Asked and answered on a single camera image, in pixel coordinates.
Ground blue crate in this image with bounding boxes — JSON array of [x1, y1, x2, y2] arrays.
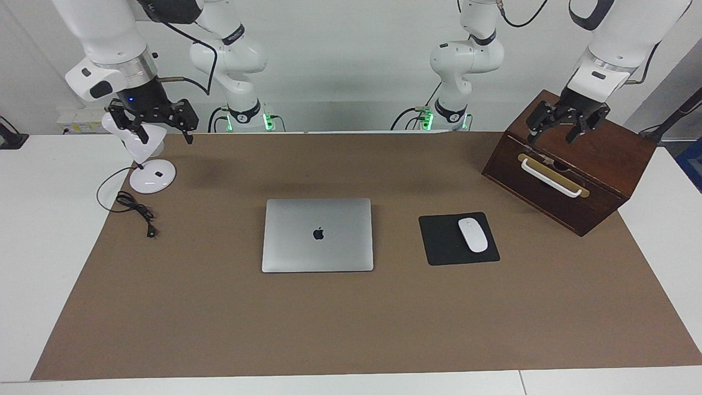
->
[[676, 137, 702, 194]]

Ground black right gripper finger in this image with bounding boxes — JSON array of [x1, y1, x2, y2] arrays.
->
[[107, 99, 150, 145], [165, 99, 199, 145]]

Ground black clamp mount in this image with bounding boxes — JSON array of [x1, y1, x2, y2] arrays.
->
[[0, 116, 29, 150]]

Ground black lamp power cable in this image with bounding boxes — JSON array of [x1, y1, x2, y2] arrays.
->
[[97, 166, 158, 239]]

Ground brown table mat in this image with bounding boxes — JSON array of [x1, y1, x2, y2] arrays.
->
[[30, 132, 702, 381]]

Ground black left arm base cable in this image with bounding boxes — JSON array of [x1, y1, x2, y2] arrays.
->
[[390, 81, 444, 131]]

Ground white computer mouse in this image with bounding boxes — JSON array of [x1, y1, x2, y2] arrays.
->
[[458, 218, 489, 253]]

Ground silver grey laptop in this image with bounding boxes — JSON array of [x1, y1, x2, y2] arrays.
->
[[262, 198, 375, 273]]

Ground white box handle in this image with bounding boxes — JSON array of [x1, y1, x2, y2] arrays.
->
[[520, 157, 583, 198]]

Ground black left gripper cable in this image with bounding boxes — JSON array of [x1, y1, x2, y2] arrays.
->
[[625, 41, 661, 86]]

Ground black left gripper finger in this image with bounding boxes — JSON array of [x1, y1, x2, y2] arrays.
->
[[566, 107, 611, 144], [525, 104, 565, 144]]

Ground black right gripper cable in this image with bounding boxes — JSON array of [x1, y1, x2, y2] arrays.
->
[[137, 0, 218, 97]]

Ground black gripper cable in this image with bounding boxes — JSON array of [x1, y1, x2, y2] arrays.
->
[[137, 0, 218, 97], [625, 41, 661, 86]]

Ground black arm base cable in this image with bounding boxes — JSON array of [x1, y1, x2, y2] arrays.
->
[[207, 106, 230, 133], [390, 81, 444, 131]]

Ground black mouse pad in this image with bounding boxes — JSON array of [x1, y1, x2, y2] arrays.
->
[[418, 212, 501, 267]]

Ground white power strip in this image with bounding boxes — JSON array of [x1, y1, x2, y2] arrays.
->
[[56, 106, 110, 135]]

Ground black stand pole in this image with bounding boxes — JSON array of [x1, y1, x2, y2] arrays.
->
[[639, 87, 702, 144]]

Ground black right arm base cable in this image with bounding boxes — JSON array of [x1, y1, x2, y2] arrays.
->
[[207, 106, 230, 133]]

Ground white desk lamp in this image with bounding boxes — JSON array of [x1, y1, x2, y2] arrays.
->
[[101, 110, 177, 194]]

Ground dark brown wooden box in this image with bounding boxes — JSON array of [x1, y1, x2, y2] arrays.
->
[[482, 89, 658, 237]]

